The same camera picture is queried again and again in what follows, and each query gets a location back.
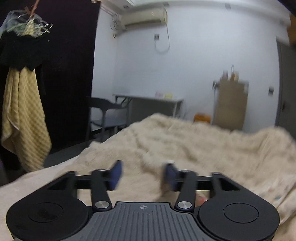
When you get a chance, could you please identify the cream fluffy blanket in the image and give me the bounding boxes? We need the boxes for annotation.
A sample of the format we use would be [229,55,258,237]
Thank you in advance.
[1,114,295,240]

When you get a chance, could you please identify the dark grey chair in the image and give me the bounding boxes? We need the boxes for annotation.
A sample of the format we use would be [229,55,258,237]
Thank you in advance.
[89,97,127,143]

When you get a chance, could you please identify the brown cardboard box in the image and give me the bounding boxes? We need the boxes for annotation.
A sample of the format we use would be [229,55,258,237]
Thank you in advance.
[213,80,249,131]

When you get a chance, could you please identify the white wall air conditioner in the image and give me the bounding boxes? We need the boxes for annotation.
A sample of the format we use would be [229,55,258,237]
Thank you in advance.
[119,8,168,30]

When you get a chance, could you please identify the orange bag on floor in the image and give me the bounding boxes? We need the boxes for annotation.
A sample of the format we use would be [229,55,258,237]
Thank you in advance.
[194,113,211,123]

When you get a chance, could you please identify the black hanging garment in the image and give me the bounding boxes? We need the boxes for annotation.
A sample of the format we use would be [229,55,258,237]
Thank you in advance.
[1,32,53,71]

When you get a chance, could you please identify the wire clothes hangers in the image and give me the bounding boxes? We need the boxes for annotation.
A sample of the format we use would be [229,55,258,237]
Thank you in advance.
[1,9,53,38]

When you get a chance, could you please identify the yellow waffle towel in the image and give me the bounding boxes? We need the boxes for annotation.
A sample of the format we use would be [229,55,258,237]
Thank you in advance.
[1,67,52,172]

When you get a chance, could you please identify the grey folding table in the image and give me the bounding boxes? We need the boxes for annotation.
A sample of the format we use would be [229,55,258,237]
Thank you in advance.
[112,93,184,125]

